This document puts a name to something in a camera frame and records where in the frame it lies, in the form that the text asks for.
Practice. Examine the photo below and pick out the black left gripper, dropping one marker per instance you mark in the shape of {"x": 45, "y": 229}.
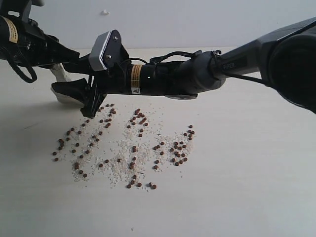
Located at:
{"x": 44, "y": 50}

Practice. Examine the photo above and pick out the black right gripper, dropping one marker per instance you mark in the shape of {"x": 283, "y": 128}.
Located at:
{"x": 114, "y": 78}

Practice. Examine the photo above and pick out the white wooden brush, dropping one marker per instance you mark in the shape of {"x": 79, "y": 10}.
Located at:
{"x": 61, "y": 76}

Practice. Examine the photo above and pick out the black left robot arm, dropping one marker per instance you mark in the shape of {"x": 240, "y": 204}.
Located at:
{"x": 10, "y": 11}

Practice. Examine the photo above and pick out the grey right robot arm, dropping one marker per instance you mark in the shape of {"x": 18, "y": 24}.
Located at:
{"x": 284, "y": 60}

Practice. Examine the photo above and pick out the scattered brown pellets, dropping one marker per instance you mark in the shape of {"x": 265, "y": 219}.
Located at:
{"x": 123, "y": 148}

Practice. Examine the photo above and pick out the scattered white rice grains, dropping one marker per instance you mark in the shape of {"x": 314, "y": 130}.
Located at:
{"x": 128, "y": 153}

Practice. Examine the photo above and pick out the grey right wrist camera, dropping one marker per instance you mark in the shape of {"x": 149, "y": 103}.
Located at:
{"x": 106, "y": 51}

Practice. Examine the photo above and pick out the white lump on wall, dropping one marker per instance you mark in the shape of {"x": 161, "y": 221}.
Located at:
{"x": 104, "y": 12}

